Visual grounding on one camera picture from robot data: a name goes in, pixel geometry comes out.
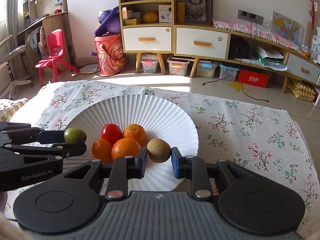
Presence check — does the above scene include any green fruit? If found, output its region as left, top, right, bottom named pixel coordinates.
left=63, top=127, right=87, bottom=143

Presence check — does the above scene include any tan fruit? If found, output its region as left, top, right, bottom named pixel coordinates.
left=147, top=138, right=171, bottom=163

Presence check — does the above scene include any woven beige cushion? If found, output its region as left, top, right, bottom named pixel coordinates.
left=0, top=98, right=29, bottom=122

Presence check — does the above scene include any large orange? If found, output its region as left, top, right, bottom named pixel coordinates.
left=111, top=138, right=141, bottom=160

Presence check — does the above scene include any small front orange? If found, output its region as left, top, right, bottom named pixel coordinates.
left=91, top=139, right=113, bottom=163

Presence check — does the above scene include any back orange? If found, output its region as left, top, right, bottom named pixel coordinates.
left=123, top=124, right=146, bottom=146

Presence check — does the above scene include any red tomato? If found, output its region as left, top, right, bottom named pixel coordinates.
left=101, top=123, right=123, bottom=146

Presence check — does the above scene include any white ribbed plate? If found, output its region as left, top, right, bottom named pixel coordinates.
left=63, top=95, right=199, bottom=191

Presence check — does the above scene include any floral tablecloth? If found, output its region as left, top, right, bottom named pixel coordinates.
left=12, top=81, right=319, bottom=239

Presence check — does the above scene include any white office chair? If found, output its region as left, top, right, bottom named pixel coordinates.
left=1, top=45, right=34, bottom=100

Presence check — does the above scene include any clear storage bin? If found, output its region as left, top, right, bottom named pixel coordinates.
left=167, top=56, right=190, bottom=76

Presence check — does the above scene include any red festive bucket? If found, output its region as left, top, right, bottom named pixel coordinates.
left=94, top=34, right=126, bottom=76

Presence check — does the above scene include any red plastic chair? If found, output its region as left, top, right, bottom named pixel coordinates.
left=35, top=29, right=80, bottom=87

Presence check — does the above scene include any red box under cabinet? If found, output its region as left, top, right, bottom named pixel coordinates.
left=237, top=69, right=269, bottom=88

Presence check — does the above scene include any wooden desk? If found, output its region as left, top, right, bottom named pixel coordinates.
left=17, top=0, right=72, bottom=77

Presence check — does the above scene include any purple toy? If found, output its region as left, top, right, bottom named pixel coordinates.
left=94, top=7, right=121, bottom=36

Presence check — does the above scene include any wooden sideboard cabinet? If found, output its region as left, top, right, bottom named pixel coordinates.
left=119, top=0, right=319, bottom=86

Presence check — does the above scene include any pink cloth runner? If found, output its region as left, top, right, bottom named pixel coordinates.
left=212, top=19, right=299, bottom=51

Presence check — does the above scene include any yellow pumpkin ornament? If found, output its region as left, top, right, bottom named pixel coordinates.
left=142, top=11, right=158, bottom=24

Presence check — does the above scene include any colourful map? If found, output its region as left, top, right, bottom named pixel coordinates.
left=271, top=11, right=304, bottom=45

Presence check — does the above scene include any framed cat picture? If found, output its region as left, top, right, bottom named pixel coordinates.
left=183, top=0, right=213, bottom=25

